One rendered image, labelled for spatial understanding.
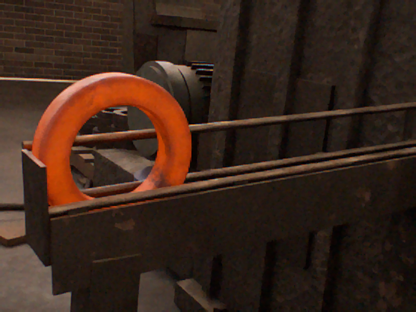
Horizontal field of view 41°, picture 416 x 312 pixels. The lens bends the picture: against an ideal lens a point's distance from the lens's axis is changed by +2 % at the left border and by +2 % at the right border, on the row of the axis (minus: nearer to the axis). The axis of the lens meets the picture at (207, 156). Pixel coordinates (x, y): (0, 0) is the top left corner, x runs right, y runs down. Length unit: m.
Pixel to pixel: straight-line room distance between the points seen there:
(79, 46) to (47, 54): 0.40
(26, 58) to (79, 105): 6.28
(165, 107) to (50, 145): 0.14
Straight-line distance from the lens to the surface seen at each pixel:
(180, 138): 0.66
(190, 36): 5.23
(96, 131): 2.78
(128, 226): 0.62
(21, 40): 6.86
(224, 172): 0.75
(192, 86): 2.05
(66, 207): 0.60
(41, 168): 0.58
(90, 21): 7.08
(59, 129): 0.60
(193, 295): 1.65
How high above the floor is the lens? 0.82
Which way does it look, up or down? 13 degrees down
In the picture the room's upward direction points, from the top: 6 degrees clockwise
